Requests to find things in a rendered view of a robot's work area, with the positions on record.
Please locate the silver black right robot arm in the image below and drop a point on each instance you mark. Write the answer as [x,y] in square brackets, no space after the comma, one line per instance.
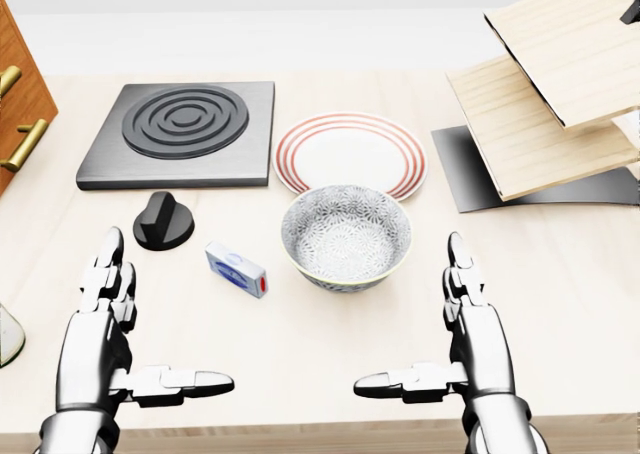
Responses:
[505,431]

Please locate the white plate with red rings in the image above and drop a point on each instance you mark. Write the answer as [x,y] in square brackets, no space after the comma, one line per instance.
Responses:
[350,154]

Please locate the wooden slat tray black stand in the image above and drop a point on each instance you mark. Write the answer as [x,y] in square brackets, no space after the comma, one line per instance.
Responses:
[540,139]

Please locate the flat dark stove plate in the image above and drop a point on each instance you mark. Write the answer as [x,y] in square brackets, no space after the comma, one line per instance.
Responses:
[225,159]

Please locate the wooden cabinet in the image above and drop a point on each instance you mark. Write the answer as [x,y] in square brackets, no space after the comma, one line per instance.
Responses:
[25,99]

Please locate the clear glass object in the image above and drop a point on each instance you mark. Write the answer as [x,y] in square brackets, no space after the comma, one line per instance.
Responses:
[9,339]

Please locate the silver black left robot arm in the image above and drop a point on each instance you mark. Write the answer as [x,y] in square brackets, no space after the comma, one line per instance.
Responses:
[75,434]

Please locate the grey patterned bowl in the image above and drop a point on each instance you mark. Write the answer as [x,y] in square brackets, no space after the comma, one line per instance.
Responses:
[345,239]

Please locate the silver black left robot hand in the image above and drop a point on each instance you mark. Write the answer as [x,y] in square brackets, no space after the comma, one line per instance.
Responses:
[90,344]

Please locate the blue white cream cheese box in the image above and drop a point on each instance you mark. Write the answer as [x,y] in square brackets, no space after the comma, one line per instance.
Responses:
[232,269]

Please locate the round black stove knob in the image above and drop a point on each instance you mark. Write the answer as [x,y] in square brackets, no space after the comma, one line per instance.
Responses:
[165,224]

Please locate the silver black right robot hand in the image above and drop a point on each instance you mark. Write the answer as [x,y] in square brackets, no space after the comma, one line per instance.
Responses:
[482,344]

